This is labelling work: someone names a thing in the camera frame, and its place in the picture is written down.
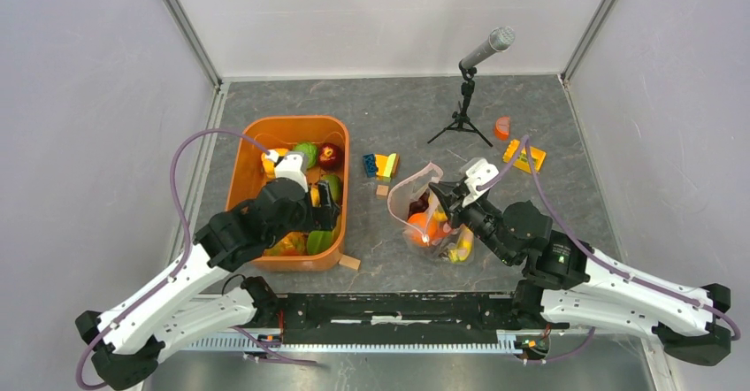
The green star fruit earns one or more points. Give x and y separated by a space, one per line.
318 241

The orange spiky fruit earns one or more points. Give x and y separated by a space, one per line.
293 244

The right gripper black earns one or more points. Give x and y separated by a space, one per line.
452 195

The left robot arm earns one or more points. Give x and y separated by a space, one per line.
126 343

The green leafy vegetable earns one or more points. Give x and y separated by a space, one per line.
310 151

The wooden block near bin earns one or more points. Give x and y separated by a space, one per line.
350 262

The red apple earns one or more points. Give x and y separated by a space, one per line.
330 156

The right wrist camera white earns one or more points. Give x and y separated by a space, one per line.
477 172

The small wooden cube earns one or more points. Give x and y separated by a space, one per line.
382 191

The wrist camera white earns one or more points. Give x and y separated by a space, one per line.
477 172
291 166

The grey microphone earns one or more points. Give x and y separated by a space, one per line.
499 40

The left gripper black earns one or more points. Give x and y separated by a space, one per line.
325 217

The yellow banana bunch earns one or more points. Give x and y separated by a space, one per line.
460 249

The yellow toy brick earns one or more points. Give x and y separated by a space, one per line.
522 161

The orange plastic bin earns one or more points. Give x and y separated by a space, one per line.
248 177

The black microphone tripod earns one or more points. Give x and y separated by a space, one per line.
461 120

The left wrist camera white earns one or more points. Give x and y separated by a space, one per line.
291 166

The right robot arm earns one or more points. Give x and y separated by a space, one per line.
573 284

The yellow green mango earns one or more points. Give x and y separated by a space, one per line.
336 186

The multicolour toy brick stack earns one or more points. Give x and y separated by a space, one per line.
381 167

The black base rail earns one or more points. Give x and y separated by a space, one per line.
419 322

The yellow bell pepper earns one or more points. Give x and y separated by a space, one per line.
435 211

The clear zip top bag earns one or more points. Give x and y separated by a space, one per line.
408 190

